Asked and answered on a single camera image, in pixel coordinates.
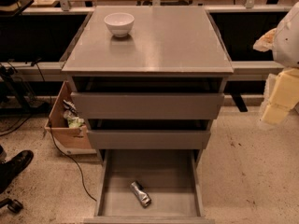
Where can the grey drawer cabinet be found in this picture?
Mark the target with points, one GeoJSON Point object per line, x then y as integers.
{"type": "Point", "coordinates": [169, 50]}

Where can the white ceramic bowl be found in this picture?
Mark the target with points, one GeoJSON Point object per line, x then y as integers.
{"type": "Point", "coordinates": [119, 24]}

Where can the brown cardboard box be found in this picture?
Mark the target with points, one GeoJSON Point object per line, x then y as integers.
{"type": "Point", "coordinates": [69, 138]}

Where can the crumpled trash in box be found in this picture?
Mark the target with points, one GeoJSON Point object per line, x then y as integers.
{"type": "Point", "coordinates": [71, 115]}

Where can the black leather shoe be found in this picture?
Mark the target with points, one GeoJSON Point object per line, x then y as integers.
{"type": "Point", "coordinates": [9, 170]}

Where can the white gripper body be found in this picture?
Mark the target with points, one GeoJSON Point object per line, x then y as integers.
{"type": "Point", "coordinates": [287, 42]}

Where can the black stand left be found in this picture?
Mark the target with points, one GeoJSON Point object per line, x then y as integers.
{"type": "Point", "coordinates": [22, 92]}

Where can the grey top drawer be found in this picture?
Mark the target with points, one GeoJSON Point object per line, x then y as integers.
{"type": "Point", "coordinates": [147, 105]}

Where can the grey open bottom drawer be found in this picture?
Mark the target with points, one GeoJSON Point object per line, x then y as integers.
{"type": "Point", "coordinates": [168, 176]}

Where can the grey middle drawer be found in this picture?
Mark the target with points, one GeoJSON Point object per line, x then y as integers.
{"type": "Point", "coordinates": [148, 139]}

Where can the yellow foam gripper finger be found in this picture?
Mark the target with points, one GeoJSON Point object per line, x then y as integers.
{"type": "Point", "coordinates": [265, 42]}
{"type": "Point", "coordinates": [280, 97]}

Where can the silver redbull can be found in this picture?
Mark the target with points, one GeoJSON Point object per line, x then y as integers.
{"type": "Point", "coordinates": [140, 194]}

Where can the black chair caster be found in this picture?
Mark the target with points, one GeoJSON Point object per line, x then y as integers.
{"type": "Point", "coordinates": [13, 205]}

